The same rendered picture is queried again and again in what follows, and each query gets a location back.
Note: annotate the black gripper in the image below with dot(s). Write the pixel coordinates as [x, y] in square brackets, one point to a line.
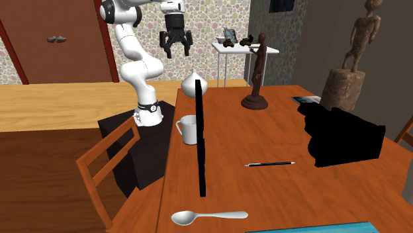
[174, 26]

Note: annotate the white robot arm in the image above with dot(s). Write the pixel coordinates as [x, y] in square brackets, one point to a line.
[142, 69]

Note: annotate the white vase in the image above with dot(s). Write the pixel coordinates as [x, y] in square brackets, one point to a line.
[189, 85]

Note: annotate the white side table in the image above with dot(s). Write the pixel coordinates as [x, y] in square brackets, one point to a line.
[238, 50]

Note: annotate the dark brown slim figurine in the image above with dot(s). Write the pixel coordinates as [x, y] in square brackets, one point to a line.
[258, 74]

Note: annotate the white mug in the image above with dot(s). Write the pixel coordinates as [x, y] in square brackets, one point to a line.
[189, 130]

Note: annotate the black flat upright panel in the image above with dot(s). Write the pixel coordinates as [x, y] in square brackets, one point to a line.
[200, 138]

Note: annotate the dark robot stand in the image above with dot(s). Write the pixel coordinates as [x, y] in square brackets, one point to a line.
[146, 151]

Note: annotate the brown door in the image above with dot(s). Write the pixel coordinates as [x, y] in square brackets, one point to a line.
[61, 42]

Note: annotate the wooden chair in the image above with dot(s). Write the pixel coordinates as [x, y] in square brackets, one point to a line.
[406, 134]
[106, 163]

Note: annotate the small grey flat card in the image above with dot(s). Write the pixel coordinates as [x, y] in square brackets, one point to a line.
[305, 99]

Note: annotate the black pen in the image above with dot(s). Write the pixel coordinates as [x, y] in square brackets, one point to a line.
[269, 164]

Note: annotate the wooden table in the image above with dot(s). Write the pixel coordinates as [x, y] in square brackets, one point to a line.
[258, 190]

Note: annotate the large wooden statue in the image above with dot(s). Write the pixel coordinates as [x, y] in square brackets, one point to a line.
[345, 87]

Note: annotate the silver spoon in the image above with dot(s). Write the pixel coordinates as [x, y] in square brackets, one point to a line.
[184, 217]

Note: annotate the black blocky object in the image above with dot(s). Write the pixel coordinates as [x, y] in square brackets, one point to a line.
[345, 138]

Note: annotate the teal book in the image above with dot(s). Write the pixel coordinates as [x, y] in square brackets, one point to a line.
[322, 228]

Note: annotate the dark wall picture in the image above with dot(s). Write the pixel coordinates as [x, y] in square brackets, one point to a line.
[281, 5]

